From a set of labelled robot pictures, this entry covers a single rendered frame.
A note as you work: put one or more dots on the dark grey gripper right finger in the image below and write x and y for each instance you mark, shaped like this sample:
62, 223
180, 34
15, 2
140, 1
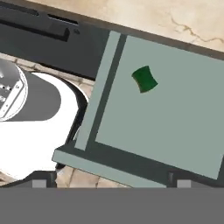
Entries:
186, 178

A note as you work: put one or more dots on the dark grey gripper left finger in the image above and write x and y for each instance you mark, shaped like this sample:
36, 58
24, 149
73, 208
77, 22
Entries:
43, 178

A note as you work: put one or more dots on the green sponge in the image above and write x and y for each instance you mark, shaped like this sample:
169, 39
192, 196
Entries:
145, 79

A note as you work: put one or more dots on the white and black rounded object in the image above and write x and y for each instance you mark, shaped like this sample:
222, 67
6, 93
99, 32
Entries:
32, 140

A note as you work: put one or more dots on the grey-green open drawer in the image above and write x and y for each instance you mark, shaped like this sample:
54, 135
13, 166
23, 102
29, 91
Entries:
163, 110

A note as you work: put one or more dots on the dark grey dishwasher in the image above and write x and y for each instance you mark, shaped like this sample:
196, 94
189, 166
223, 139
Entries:
73, 55

